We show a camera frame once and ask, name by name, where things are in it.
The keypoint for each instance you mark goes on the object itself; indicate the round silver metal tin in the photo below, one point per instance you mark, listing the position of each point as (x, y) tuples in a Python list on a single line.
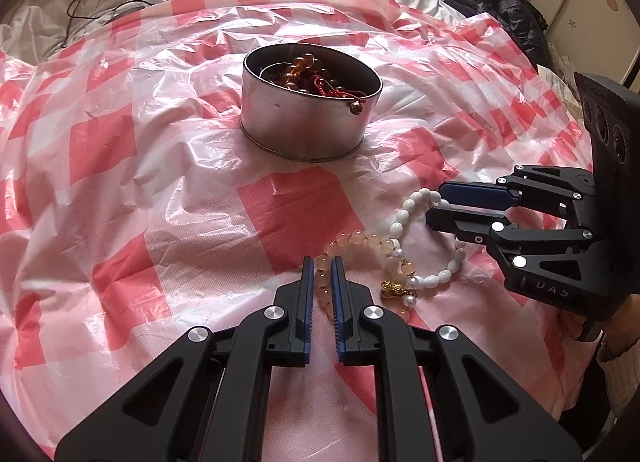
[(306, 102)]

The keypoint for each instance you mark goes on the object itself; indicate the red white checkered plastic sheet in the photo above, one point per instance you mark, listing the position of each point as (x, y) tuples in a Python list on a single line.
[(133, 207)]

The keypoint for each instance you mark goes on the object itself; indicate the black puffy jacket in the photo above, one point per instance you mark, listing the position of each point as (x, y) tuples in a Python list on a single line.
[(522, 21)]

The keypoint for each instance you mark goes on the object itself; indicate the white knit sleeve forearm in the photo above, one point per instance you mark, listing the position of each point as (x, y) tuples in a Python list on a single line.
[(622, 375)]

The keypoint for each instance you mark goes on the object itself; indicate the right hand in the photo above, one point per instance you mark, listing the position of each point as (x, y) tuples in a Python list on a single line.
[(621, 333)]

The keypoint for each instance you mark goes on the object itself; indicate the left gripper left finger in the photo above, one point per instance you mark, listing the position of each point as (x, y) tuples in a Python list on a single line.
[(205, 397)]

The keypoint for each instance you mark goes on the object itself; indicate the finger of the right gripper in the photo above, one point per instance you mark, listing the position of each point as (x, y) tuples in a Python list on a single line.
[(479, 195), (469, 224)]

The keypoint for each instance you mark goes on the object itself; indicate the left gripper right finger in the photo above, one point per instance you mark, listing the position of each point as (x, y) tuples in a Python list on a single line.
[(439, 397)]

